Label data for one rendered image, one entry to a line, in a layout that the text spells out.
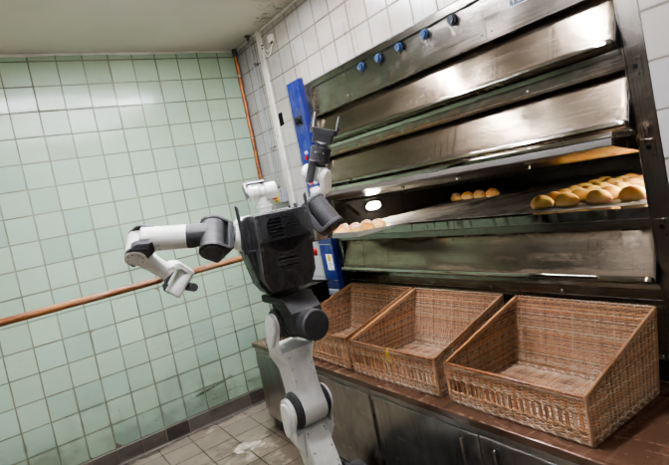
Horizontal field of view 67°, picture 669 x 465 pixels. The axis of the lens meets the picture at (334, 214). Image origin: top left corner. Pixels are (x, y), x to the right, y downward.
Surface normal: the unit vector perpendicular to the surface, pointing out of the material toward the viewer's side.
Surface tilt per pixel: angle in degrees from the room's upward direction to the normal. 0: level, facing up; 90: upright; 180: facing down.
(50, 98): 90
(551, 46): 70
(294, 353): 80
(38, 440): 90
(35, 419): 90
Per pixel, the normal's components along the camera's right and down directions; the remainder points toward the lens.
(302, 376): 0.51, -0.23
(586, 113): -0.83, -0.15
